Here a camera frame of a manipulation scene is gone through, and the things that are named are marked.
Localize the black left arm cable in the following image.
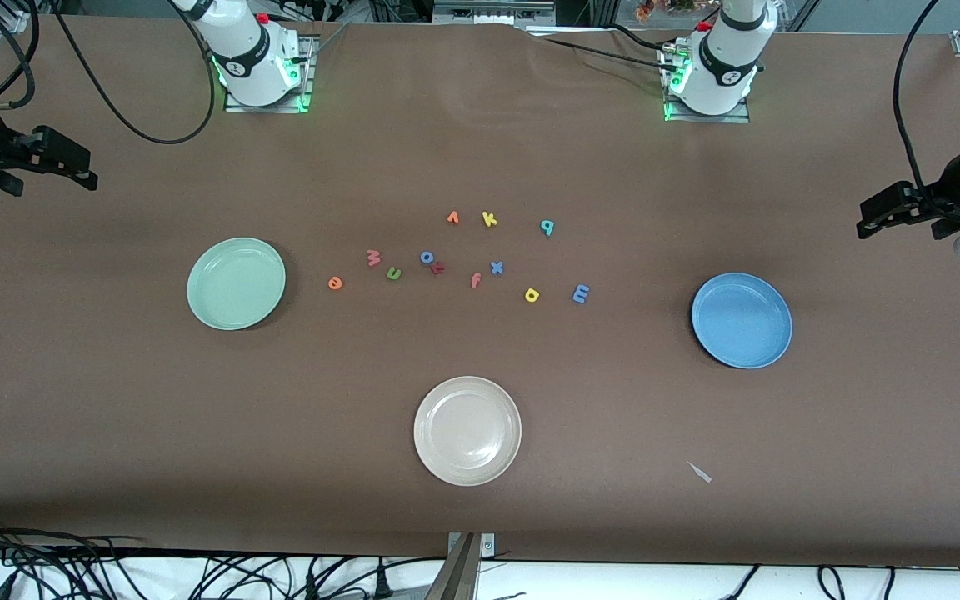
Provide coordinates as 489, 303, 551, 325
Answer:
895, 0, 948, 194

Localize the blue plate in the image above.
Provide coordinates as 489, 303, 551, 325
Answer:
691, 272, 793, 369

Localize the beige plate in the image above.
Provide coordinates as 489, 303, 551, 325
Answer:
413, 376, 523, 487

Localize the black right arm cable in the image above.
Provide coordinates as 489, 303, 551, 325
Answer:
0, 0, 218, 145

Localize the brown table cover sheet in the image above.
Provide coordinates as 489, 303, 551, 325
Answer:
0, 12, 960, 569

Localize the black floor cable tangle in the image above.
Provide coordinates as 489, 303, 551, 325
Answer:
0, 512, 448, 600

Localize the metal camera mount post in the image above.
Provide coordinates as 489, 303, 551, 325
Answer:
426, 532, 498, 600

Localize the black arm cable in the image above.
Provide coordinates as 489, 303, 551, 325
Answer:
895, 0, 948, 194
0, 0, 218, 145

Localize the orange dried plant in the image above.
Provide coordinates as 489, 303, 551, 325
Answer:
632, 0, 698, 23

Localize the light green plate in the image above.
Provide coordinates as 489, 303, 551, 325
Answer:
187, 237, 288, 331

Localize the grey metal box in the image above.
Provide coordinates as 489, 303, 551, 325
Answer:
432, 0, 558, 26

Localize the thin black table cable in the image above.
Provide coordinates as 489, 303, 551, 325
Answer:
605, 23, 679, 53
540, 37, 681, 72

